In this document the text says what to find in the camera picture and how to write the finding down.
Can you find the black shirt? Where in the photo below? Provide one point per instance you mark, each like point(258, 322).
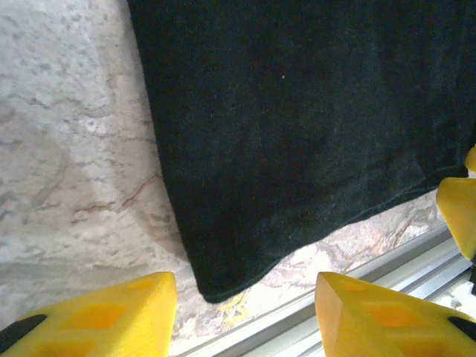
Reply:
point(297, 130)

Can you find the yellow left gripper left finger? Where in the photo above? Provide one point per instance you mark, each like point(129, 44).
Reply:
point(104, 323)

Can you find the aluminium rail frame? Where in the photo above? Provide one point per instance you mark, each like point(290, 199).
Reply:
point(286, 327)

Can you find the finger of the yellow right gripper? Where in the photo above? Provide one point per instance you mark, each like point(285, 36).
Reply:
point(472, 160)
point(461, 212)

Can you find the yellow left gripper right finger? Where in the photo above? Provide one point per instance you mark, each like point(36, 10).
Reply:
point(379, 323)

